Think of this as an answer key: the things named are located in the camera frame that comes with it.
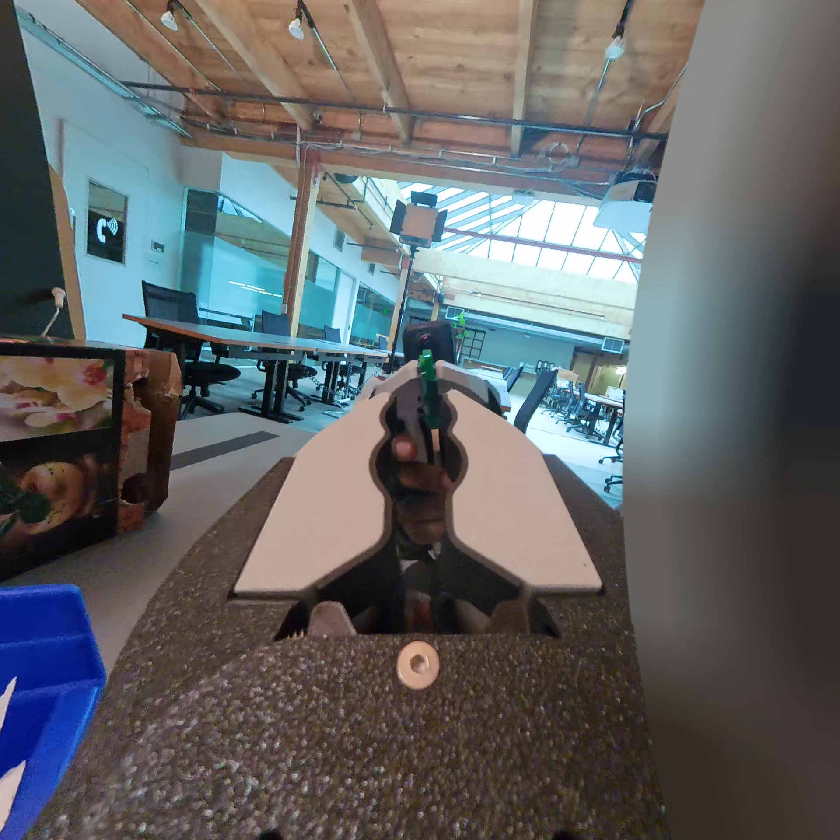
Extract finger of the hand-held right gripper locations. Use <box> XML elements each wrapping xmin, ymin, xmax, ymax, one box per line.
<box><xmin>435</xmin><ymin>361</ymin><xmax>513</xmax><ymax>416</ymax></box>
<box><xmin>358</xmin><ymin>366</ymin><xmax>429</xmax><ymax>455</ymax></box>

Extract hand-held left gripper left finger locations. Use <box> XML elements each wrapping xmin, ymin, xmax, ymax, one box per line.
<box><xmin>231</xmin><ymin>392</ymin><xmax>403</xmax><ymax>602</ymax></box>

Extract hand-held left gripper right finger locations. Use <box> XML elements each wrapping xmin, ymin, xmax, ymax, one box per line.
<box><xmin>441</xmin><ymin>392</ymin><xmax>605</xmax><ymax>596</ymax></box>

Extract green lego stem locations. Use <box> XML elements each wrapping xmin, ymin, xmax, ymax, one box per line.
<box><xmin>417</xmin><ymin>348</ymin><xmax>444</xmax><ymax>463</ymax></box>

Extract blue plastic bin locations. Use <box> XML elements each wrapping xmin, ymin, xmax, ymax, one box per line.
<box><xmin>0</xmin><ymin>584</ymin><xmax>108</xmax><ymax>840</ymax></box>

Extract orchid lego set box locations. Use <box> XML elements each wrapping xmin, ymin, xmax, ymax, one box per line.
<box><xmin>0</xmin><ymin>336</ymin><xmax>185</xmax><ymax>584</ymax></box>

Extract person's right hand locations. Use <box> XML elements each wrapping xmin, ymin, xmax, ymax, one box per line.
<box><xmin>390</xmin><ymin>434</ymin><xmax>455</xmax><ymax>546</ymax></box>

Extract black light stand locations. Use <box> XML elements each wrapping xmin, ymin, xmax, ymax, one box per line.
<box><xmin>389</xmin><ymin>246</ymin><xmax>422</xmax><ymax>378</ymax></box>

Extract row of black office chairs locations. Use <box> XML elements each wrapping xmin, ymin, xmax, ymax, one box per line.
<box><xmin>550</xmin><ymin>371</ymin><xmax>626</xmax><ymax>494</ymax></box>

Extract wooden edged office table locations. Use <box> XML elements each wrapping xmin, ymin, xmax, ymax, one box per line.
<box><xmin>122</xmin><ymin>313</ymin><xmax>395</xmax><ymax>421</ymax></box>

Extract white hanging box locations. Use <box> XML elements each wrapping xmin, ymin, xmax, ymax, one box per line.
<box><xmin>593</xmin><ymin>171</ymin><xmax>658</xmax><ymax>231</ymax></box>

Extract black phone sign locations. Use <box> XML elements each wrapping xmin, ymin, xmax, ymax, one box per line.
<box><xmin>86</xmin><ymin>178</ymin><xmax>130</xmax><ymax>265</ymax></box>

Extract black partition panel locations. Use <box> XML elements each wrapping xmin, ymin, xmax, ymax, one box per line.
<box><xmin>0</xmin><ymin>0</ymin><xmax>88</xmax><ymax>340</ymax></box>

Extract wooden post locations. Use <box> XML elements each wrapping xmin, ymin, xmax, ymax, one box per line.
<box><xmin>282</xmin><ymin>150</ymin><xmax>324</xmax><ymax>340</ymax></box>

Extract white cable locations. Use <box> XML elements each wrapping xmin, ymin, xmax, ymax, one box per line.
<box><xmin>41</xmin><ymin>286</ymin><xmax>70</xmax><ymax>340</ymax></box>

